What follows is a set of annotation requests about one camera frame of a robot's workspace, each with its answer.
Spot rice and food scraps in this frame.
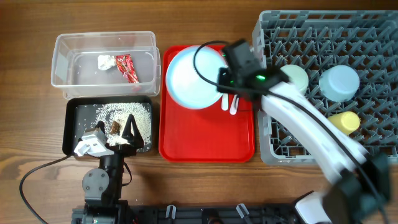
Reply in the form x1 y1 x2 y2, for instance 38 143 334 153
94 103 152 152

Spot light blue plate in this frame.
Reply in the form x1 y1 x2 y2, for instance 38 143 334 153
165 45 227 110

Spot white tissue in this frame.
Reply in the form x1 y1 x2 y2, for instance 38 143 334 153
97 55 116 71

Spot red snack wrapper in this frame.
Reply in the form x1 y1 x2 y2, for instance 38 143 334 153
115 54 139 83

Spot mint green bowl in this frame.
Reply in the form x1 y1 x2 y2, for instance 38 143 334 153
280 65 309 95

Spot light blue bowl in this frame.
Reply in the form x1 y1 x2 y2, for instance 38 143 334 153
319 65 360 103

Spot yellow plastic cup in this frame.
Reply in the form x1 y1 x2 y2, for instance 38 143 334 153
328 111 361 136

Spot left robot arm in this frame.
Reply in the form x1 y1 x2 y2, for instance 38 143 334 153
72 114 144 224

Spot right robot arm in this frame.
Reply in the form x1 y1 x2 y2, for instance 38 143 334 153
218 39 392 223

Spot black waste tray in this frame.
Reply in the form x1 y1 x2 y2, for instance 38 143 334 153
62 96 153 156

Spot grey dishwasher rack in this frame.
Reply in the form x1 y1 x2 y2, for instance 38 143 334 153
252 11 397 164

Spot white plastic spoon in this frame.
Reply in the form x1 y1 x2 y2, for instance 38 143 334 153
221 93 229 111

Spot white plastic fork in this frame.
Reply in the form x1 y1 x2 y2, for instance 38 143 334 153
229 95 239 115

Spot red serving tray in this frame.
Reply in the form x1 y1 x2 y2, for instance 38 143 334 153
159 45 255 163

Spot clear plastic bin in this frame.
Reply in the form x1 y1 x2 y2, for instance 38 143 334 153
51 31 161 99

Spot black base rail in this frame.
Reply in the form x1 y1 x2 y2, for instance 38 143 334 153
71 200 300 224

